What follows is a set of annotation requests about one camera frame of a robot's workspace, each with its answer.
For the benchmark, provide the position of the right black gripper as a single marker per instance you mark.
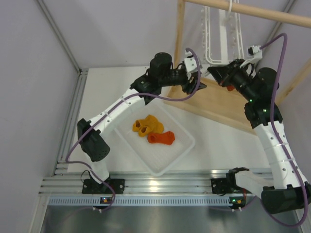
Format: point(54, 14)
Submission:
point(224, 74)

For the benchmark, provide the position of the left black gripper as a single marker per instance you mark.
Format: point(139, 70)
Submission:
point(190, 87)

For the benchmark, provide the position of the orange sock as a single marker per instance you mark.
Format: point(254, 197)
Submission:
point(166, 138)
point(230, 88)

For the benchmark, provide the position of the white clip hanger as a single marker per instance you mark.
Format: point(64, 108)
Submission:
point(222, 36)

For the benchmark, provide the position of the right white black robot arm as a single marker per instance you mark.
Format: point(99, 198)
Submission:
point(289, 189)

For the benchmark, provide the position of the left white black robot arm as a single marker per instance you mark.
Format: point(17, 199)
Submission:
point(163, 62)

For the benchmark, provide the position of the wooden hanging rack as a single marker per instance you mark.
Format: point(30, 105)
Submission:
point(215, 103)

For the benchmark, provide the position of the yellow sock upper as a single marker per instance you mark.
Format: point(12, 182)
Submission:
point(151, 121)

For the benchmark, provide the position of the yellow sock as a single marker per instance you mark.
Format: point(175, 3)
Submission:
point(151, 121)
point(144, 131)

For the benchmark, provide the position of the white plastic tray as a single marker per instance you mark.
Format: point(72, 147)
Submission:
point(157, 158)

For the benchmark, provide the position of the yellow sock lower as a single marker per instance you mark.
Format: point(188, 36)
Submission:
point(144, 131)

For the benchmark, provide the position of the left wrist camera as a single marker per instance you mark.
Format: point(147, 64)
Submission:
point(190, 65)

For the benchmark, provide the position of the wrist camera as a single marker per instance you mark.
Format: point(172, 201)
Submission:
point(190, 65)
point(255, 52)

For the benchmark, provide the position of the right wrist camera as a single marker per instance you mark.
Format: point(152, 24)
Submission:
point(255, 52)

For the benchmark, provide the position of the aluminium corner frame post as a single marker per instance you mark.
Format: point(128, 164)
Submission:
point(59, 36)

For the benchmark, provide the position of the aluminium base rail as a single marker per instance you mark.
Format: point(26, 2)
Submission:
point(138, 183)

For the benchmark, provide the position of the slotted grey cable duct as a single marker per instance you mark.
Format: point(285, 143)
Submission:
point(141, 201)

